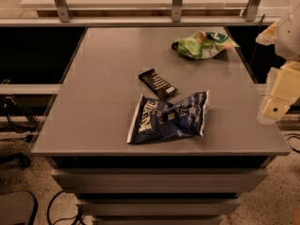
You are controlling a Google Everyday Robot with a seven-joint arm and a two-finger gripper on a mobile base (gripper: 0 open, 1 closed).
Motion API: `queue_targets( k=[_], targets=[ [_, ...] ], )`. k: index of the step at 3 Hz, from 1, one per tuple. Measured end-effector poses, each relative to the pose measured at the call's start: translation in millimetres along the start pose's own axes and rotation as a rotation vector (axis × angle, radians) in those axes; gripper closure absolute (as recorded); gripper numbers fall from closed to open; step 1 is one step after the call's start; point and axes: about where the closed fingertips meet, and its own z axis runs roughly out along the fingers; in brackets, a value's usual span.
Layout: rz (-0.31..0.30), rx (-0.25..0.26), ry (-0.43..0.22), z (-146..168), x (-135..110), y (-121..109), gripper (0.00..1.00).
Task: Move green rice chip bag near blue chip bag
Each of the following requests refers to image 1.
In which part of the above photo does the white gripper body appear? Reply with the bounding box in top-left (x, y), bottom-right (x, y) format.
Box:
top-left (275, 3), bottom-right (300, 61)

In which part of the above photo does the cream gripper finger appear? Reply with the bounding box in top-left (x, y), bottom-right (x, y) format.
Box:
top-left (257, 61), bottom-right (300, 125)
top-left (256, 22), bottom-right (278, 46)

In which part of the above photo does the green rice chip bag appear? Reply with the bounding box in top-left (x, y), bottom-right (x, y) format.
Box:
top-left (172, 31), bottom-right (239, 60)

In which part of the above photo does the blue chip bag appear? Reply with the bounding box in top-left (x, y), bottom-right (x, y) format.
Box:
top-left (127, 91), bottom-right (209, 144)

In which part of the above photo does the black snack bar wrapper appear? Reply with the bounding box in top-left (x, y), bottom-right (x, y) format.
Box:
top-left (138, 68), bottom-right (177, 99)

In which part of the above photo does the grey drawer cabinet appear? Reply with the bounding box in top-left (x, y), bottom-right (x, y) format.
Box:
top-left (52, 168), bottom-right (268, 225)

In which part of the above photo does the grey chair seat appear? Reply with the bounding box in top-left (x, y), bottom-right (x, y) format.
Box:
top-left (0, 191), bottom-right (38, 225)

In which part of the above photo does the right metal bracket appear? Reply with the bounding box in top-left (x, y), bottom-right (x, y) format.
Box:
top-left (243, 0), bottom-right (262, 22)

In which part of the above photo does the metal bracket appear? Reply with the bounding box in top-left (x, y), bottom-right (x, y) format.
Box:
top-left (171, 0), bottom-right (183, 23)
top-left (53, 0), bottom-right (71, 23)
top-left (243, 0), bottom-right (262, 22)

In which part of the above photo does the black cable right floor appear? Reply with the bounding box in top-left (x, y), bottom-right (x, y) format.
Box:
top-left (283, 132), bottom-right (300, 154)

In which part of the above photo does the middle metal bracket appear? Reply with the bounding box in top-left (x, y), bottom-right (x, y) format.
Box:
top-left (171, 0), bottom-right (183, 23)

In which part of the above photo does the left metal bracket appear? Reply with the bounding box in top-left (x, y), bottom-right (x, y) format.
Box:
top-left (53, 0), bottom-right (71, 23)

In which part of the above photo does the black floor cable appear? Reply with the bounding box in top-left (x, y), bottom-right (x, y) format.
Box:
top-left (46, 189), bottom-right (86, 225)

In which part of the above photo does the black cable bundle left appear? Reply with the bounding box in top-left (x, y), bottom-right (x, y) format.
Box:
top-left (0, 94), bottom-right (40, 143)

